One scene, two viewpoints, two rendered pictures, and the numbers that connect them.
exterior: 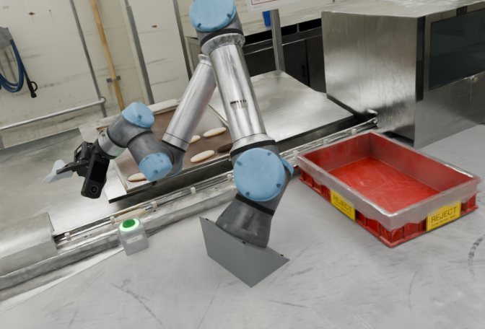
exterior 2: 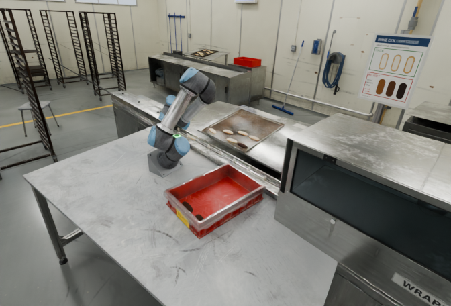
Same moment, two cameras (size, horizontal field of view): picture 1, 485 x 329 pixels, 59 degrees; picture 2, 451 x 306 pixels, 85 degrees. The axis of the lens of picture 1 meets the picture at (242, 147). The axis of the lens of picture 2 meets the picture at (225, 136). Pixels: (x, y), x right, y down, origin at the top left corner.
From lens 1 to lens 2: 1.66 m
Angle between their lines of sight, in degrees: 61
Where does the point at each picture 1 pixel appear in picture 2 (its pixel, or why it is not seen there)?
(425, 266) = (152, 215)
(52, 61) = (357, 81)
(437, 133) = (292, 225)
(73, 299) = not seen: hidden behind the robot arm
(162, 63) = not seen: hidden behind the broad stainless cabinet
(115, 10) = not seen: hidden behind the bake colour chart
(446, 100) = (305, 212)
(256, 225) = (161, 156)
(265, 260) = (154, 167)
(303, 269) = (157, 182)
